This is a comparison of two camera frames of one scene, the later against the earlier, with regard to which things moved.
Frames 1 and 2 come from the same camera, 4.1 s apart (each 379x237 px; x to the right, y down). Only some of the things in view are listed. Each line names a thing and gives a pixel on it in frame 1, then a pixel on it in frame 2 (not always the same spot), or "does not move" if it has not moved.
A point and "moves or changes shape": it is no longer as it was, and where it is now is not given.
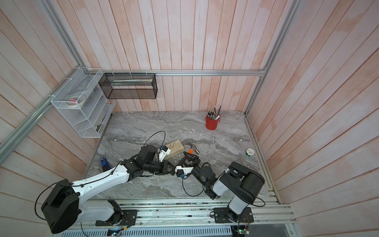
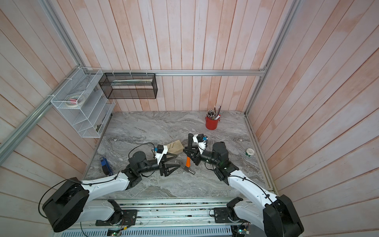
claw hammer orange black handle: (192, 148) moves or changes shape
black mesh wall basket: (129, 85) does not move
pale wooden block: (175, 147) does not move
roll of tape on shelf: (75, 100) does not move
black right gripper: (195, 160) to (198, 157)
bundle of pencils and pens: (212, 114) does not move
